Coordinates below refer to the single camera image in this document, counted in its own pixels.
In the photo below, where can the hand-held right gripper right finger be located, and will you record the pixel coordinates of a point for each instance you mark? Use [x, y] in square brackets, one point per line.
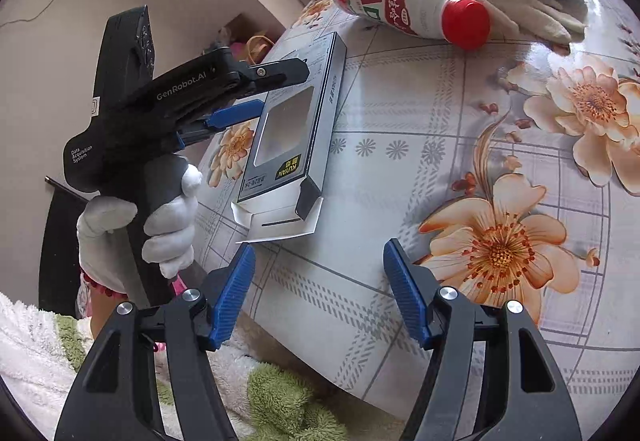
[407, 296]

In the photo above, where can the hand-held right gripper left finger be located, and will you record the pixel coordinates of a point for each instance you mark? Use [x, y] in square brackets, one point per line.
[235, 291]

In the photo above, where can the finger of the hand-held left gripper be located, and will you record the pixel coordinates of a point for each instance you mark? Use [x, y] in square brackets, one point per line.
[235, 113]
[275, 73]

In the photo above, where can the grey window box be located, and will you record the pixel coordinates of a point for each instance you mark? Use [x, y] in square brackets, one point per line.
[272, 181]

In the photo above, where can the person's left forearm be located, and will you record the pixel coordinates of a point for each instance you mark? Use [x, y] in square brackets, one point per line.
[102, 316]

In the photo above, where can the person's left hand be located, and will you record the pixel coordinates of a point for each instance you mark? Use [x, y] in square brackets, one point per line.
[170, 231]

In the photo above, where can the tan gift bag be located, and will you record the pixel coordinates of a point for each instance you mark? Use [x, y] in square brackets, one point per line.
[257, 53]

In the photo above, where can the floral tablecloth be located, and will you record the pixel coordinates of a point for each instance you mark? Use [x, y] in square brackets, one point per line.
[400, 171]

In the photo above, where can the white bottle red cap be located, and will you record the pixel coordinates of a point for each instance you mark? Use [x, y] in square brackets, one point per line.
[400, 1]

